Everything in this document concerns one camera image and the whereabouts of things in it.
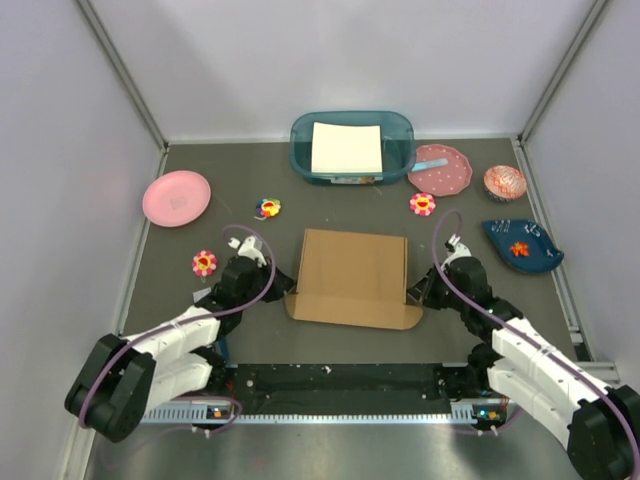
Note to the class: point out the pink smiling flower toy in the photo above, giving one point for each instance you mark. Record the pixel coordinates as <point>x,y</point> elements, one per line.
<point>422,204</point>

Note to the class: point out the red patterned bowl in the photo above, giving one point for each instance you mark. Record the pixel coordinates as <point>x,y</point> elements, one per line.
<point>504,183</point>

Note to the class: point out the rainbow flower toy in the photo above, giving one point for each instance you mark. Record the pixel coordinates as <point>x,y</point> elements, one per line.
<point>267,208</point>

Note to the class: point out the light blue marker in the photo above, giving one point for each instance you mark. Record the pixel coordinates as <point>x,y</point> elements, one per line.
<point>430,164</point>

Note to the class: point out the pink dotted plate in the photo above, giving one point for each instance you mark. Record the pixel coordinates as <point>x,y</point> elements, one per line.
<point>444,181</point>

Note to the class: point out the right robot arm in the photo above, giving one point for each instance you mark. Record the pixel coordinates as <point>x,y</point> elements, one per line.
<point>597,424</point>

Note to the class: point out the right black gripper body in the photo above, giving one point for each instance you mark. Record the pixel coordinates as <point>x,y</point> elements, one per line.
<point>436,293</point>

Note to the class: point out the blue packaged item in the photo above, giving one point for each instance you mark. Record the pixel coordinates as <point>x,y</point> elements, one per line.
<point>201,295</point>

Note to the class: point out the teal plastic bin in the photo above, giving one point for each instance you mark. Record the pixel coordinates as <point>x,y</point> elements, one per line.
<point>398,146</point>

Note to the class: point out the white paper sheet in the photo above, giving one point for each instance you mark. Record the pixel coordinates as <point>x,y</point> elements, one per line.
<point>343,149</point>

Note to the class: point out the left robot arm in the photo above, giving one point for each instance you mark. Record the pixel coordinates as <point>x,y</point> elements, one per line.
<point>124,378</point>

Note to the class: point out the grey slotted cable duct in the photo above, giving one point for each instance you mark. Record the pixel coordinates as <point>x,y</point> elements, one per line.
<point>218,413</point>

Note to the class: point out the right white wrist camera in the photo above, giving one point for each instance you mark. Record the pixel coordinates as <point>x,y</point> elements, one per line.
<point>455,249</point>

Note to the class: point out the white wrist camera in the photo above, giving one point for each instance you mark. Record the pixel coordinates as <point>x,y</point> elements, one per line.
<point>249,248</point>
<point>455,249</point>

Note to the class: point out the small orange toy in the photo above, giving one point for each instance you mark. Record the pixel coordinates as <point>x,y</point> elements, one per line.
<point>520,249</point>

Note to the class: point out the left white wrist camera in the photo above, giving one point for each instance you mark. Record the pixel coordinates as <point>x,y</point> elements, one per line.
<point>249,248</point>

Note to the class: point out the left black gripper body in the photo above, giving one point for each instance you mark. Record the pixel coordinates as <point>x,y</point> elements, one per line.
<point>276,290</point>

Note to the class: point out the pink round plate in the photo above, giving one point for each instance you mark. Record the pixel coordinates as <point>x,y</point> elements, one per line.
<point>176,199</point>

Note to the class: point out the brown cardboard box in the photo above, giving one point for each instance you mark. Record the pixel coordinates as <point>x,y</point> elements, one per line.
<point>353,279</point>

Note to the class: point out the dark blue leaf dish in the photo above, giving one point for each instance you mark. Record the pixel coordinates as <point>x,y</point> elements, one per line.
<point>544,255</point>

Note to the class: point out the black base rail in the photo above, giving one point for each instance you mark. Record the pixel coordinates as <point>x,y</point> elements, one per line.
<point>345,388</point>

